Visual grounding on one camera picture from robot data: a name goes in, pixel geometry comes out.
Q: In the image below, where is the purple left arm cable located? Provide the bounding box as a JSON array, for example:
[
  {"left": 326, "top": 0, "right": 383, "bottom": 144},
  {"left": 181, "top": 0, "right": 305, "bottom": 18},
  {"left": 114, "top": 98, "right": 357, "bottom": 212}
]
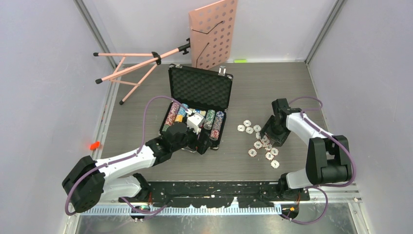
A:
[{"left": 65, "top": 95, "right": 194, "bottom": 222}]

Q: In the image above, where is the blue yellow chip stack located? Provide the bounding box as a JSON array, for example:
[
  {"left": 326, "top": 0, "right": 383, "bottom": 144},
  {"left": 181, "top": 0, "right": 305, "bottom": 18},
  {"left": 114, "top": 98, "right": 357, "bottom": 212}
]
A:
[{"left": 174, "top": 103, "right": 188, "bottom": 122}]

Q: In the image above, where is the orange clip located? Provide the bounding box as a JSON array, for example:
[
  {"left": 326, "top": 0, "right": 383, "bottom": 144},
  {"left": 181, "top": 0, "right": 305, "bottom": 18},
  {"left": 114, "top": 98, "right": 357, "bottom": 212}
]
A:
[{"left": 89, "top": 141, "right": 100, "bottom": 151}]

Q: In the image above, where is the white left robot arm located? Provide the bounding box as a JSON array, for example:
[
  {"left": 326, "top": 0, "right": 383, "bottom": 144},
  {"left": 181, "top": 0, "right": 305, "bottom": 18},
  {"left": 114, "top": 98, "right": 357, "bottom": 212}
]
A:
[{"left": 62, "top": 123, "right": 212, "bottom": 215}]

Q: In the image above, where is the green white chip stack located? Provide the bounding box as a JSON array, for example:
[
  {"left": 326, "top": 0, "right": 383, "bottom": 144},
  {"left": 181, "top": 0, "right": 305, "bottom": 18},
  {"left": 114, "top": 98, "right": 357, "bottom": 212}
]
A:
[{"left": 204, "top": 110, "right": 216, "bottom": 130}]

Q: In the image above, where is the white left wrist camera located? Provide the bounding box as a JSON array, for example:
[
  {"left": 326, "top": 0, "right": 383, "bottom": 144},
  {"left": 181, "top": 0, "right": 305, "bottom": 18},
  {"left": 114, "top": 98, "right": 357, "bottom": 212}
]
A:
[{"left": 187, "top": 111, "right": 205, "bottom": 135}]

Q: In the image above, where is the green poker chip stack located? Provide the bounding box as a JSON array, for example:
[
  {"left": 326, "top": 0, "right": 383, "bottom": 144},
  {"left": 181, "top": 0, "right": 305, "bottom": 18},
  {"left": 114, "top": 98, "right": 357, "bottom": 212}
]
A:
[{"left": 161, "top": 125, "right": 170, "bottom": 132}]

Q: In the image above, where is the black poker set case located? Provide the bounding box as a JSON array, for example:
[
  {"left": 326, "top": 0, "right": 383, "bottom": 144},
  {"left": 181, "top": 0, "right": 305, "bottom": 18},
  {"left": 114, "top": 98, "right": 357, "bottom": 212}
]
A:
[{"left": 168, "top": 63, "right": 233, "bottom": 150}]

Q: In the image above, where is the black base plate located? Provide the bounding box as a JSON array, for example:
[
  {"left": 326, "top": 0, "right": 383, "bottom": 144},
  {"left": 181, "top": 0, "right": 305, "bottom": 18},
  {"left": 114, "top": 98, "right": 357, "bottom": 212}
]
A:
[{"left": 126, "top": 181, "right": 310, "bottom": 208}]

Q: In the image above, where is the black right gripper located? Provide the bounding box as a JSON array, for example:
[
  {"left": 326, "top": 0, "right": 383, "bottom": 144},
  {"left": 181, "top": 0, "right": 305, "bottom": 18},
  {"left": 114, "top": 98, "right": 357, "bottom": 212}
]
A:
[{"left": 260, "top": 115, "right": 292, "bottom": 147}]

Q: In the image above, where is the pink music stand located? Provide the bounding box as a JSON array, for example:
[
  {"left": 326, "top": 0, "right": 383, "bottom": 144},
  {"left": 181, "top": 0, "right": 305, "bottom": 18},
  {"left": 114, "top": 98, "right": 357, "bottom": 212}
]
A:
[{"left": 93, "top": 0, "right": 238, "bottom": 104}]

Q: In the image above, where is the red white chip stack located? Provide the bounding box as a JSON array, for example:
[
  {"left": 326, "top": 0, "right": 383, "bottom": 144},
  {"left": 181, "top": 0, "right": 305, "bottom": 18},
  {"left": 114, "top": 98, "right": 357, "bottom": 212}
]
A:
[{"left": 164, "top": 102, "right": 180, "bottom": 126}]

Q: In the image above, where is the blue red chip stack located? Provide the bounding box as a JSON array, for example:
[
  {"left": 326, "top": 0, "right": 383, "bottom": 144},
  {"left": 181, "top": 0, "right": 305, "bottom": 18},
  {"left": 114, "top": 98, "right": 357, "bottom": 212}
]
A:
[{"left": 209, "top": 111, "right": 225, "bottom": 140}]

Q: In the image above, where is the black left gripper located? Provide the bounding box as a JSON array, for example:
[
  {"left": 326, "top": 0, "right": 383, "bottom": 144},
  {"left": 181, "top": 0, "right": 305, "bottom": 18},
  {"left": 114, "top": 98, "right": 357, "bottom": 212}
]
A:
[{"left": 171, "top": 124, "right": 211, "bottom": 154}]

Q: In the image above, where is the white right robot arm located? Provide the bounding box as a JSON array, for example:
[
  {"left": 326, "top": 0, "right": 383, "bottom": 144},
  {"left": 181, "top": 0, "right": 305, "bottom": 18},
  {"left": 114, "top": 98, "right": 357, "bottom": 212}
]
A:
[{"left": 260, "top": 98, "right": 356, "bottom": 200}]

